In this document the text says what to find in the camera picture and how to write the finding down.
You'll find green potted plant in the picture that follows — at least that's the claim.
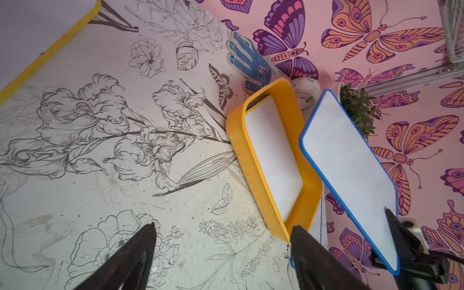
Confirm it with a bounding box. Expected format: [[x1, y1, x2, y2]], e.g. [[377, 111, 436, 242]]
[[340, 85, 381, 140]]

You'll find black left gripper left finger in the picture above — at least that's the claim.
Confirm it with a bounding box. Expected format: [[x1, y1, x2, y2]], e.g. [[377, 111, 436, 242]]
[[76, 223, 157, 290]]

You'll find blue-framed whiteboard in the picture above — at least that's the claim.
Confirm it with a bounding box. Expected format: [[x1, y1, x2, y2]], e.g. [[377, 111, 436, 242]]
[[299, 89, 400, 276], [308, 198, 328, 250]]

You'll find white wire wall basket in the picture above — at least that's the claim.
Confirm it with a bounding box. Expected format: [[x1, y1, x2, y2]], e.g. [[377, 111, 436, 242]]
[[438, 0, 464, 64]]

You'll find yellow-framed whiteboard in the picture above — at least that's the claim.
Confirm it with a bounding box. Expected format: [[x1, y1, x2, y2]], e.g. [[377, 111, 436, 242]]
[[245, 95, 303, 221], [1, 0, 102, 103]]

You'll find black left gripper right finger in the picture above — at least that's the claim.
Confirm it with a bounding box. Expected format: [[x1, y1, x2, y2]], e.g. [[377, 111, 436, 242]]
[[290, 225, 368, 290]]

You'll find yellow plastic storage tray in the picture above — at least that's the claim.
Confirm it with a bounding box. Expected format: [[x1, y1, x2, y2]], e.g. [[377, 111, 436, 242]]
[[226, 78, 323, 242]]

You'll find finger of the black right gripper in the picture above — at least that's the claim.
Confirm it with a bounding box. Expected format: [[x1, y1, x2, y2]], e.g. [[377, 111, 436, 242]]
[[385, 209, 428, 290]]

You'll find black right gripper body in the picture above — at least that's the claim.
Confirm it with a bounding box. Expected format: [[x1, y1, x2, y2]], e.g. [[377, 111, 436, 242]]
[[387, 217, 464, 290]]

